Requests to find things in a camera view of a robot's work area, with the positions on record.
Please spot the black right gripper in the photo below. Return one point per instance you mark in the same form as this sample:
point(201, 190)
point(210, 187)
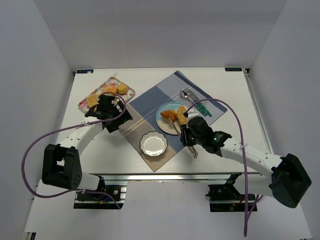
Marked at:
point(185, 137)

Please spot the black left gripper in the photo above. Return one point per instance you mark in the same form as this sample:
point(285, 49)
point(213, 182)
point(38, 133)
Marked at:
point(99, 110)

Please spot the long twisted bread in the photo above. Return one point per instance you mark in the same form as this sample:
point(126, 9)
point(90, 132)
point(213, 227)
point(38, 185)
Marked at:
point(180, 115)

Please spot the dark brown muffin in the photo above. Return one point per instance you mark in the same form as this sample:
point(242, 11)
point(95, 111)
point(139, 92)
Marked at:
point(169, 114)

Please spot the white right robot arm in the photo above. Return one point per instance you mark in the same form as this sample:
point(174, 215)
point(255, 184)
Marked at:
point(281, 177)

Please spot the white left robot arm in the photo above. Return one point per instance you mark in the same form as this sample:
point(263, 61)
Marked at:
point(61, 161)

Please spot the plain glazed donut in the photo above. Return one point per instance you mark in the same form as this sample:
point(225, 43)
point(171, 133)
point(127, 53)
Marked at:
point(92, 100)

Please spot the pink frosted donut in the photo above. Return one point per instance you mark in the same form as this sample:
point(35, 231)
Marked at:
point(111, 89)

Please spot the round bun on tray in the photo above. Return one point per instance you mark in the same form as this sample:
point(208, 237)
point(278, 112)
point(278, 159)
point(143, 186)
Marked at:
point(122, 89)

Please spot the floral serving tray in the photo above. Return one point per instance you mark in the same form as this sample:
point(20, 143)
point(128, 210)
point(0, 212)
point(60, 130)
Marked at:
point(83, 106)

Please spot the blue and cream plate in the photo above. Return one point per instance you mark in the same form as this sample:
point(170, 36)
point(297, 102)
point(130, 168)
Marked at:
point(164, 124)

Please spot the white scalloped bowl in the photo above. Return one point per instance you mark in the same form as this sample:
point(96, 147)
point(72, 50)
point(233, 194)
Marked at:
point(153, 144)

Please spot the blue label left corner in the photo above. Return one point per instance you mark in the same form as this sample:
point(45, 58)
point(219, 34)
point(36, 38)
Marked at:
point(84, 71)

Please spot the blue label corner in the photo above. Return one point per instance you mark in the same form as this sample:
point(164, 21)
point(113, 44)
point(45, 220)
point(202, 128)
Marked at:
point(233, 69)
point(84, 71)

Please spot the patchwork blue grey placemat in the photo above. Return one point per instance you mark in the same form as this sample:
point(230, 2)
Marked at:
point(143, 110)

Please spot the blue label right corner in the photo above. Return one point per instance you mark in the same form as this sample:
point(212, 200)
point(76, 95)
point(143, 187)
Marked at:
point(233, 69)

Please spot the metal fork green handle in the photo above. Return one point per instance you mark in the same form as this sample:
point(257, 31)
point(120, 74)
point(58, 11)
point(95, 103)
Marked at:
point(198, 101)

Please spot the metal spoon green handle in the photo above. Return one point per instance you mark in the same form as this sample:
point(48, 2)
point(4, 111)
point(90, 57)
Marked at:
point(184, 97)

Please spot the aluminium table front rail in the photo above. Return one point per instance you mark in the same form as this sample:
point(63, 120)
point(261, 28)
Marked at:
point(164, 177)

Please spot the aluminium table rail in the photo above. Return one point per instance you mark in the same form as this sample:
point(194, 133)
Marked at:
point(265, 135)
point(164, 177)

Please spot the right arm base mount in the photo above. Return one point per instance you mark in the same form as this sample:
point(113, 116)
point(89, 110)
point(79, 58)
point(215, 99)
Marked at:
point(224, 198)

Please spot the aluminium table right rail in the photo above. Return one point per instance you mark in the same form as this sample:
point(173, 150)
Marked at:
point(265, 135)

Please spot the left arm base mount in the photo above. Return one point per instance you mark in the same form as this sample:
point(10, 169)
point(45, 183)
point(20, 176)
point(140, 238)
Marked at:
point(110, 197)

